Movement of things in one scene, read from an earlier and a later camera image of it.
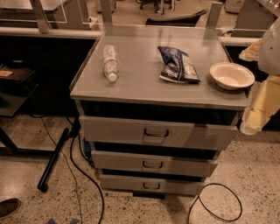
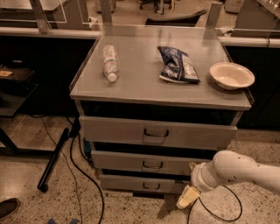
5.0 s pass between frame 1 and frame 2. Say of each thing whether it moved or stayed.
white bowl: stayed
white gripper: moved
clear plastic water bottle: stayed
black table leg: stayed
